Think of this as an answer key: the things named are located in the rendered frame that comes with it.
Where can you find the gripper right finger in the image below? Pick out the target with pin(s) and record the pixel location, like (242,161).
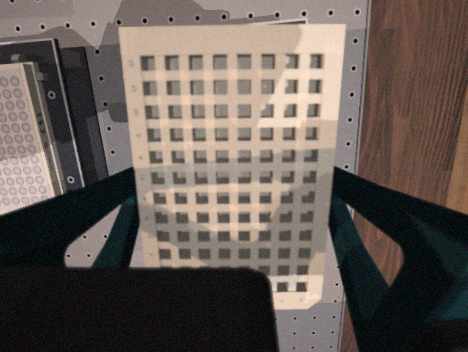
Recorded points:
(431,285)

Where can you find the grey flat base plate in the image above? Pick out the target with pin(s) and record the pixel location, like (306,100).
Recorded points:
(93,24)

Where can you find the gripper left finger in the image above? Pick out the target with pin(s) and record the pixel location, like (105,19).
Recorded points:
(39,234)

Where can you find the cream rectangular plate with grid of square holes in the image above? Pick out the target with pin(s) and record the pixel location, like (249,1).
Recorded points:
(224,120)

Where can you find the white multi-well plate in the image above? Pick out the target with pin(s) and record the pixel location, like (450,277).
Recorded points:
(30,168)

